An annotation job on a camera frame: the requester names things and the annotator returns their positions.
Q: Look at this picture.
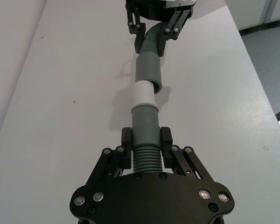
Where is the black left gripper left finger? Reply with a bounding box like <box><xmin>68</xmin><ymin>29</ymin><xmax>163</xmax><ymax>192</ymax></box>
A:
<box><xmin>84</xmin><ymin>127</ymin><xmax>133</xmax><ymax>188</ymax></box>

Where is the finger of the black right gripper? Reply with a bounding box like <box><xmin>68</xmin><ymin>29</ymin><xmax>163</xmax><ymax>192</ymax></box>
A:
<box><xmin>156</xmin><ymin>8</ymin><xmax>192</xmax><ymax>57</ymax></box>
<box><xmin>126</xmin><ymin>4</ymin><xmax>147</xmax><ymax>54</ymax></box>

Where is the white tube connector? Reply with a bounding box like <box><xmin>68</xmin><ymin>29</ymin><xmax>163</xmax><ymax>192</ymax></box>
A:
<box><xmin>132</xmin><ymin>80</ymin><xmax>156</xmax><ymax>107</ymax></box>

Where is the white cabinet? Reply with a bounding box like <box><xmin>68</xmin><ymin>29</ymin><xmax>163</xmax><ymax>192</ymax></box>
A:
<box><xmin>228</xmin><ymin>0</ymin><xmax>280</xmax><ymax>31</ymax></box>

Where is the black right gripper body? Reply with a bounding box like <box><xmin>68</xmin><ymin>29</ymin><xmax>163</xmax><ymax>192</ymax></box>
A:
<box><xmin>126</xmin><ymin>0</ymin><xmax>198</xmax><ymax>21</ymax></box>

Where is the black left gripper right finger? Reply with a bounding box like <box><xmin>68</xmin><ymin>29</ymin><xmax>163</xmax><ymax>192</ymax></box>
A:
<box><xmin>160</xmin><ymin>127</ymin><xmax>213</xmax><ymax>182</ymax></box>

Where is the grey ribbed hose stepped cuff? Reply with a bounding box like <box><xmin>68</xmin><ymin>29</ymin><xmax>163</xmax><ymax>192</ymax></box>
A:
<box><xmin>130</xmin><ymin>102</ymin><xmax>164</xmax><ymax>175</ymax></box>

